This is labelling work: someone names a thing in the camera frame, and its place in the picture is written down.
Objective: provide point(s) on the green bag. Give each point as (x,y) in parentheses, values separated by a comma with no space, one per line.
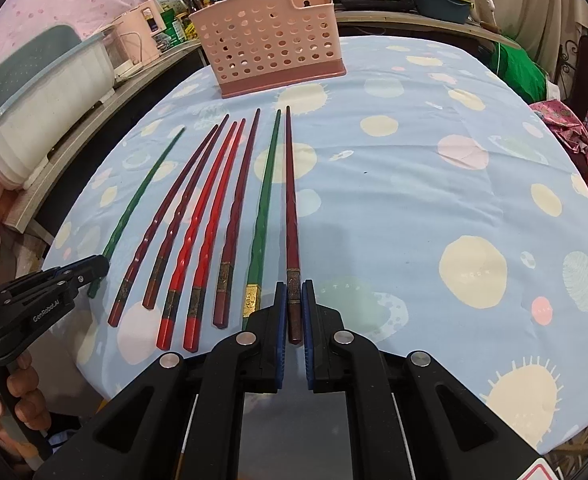
(518,70)

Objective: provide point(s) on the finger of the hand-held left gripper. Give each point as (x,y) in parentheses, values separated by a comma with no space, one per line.
(93,270)
(69,266)

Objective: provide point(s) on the dark wooden chair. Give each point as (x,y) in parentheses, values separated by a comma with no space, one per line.
(586,70)

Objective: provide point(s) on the black induction cooker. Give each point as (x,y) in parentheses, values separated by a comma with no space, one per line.
(373,4)

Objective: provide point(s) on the pink perforated utensil basket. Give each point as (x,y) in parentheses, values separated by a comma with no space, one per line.
(269,45)

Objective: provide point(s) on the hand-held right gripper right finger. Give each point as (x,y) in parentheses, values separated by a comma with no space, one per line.
(310,325)

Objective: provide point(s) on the green chopstick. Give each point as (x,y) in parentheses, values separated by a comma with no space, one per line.
(261,230)
(124,210)

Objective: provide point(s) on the grey-green box lid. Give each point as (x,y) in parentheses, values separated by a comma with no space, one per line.
(24,60)

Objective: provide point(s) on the white kitchen appliance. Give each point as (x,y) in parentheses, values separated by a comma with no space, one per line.
(124,57)

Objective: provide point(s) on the dark red chopstick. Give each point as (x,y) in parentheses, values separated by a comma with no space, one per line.
(124,292)
(291,240)
(222,305)
(155,285)

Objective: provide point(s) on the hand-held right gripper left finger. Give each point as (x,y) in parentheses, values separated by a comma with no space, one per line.
(280,325)

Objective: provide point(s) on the person's left hand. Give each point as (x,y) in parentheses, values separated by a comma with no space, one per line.
(24,392)

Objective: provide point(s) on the pink floral cloth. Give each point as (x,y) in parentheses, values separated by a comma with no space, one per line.
(568,125)

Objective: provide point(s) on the bright red chopstick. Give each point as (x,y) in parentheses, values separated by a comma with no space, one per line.
(204,275)
(185,260)

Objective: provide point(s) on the beige hanging curtain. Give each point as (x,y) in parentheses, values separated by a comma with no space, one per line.
(533,0)

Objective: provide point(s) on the pink kitchen appliance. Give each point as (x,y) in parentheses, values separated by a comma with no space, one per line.
(139,22)

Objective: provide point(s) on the green food packets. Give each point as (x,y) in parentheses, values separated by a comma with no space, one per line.
(174,25)

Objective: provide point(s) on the beige kitchen counter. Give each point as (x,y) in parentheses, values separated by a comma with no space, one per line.
(398,22)

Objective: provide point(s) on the light blue dotted tablecloth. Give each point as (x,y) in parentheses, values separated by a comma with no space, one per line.
(398,200)

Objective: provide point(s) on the white plastic dish box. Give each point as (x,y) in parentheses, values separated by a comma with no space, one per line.
(49,110)

